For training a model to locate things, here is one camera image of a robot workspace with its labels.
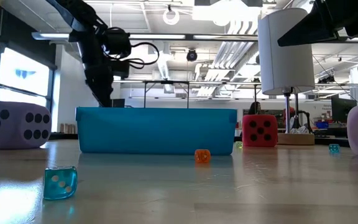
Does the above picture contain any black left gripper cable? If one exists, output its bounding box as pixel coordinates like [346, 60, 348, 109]
[112, 41, 160, 70]

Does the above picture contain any large purple foam die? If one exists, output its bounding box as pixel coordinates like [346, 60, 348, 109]
[0, 100, 53, 151]

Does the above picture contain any black dome camera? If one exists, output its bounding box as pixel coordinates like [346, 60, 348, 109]
[186, 49, 198, 63]

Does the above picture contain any large red foam die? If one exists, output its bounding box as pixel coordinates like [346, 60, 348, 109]
[241, 114, 279, 148]

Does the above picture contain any black metal stand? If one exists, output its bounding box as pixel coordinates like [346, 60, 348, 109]
[142, 79, 190, 110]

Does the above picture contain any white shade table lamp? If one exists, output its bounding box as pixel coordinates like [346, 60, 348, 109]
[257, 7, 316, 146]

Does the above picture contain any black computer monitor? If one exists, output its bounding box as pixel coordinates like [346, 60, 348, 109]
[331, 95, 357, 124]

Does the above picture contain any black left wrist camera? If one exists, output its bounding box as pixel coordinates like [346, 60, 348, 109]
[103, 27, 132, 60]

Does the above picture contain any small orange translucent die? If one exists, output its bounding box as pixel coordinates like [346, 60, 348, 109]
[194, 148, 212, 164]

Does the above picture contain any blue plastic bin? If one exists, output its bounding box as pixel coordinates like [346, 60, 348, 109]
[75, 106, 239, 156]

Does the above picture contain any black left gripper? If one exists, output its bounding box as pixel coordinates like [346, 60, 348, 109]
[79, 30, 130, 108]

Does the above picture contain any white hanging ring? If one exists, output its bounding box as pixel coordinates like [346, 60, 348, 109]
[162, 8, 181, 26]

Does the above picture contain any person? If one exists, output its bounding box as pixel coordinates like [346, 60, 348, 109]
[248, 101, 263, 116]

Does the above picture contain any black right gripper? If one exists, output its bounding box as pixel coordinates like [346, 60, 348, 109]
[277, 0, 358, 48]

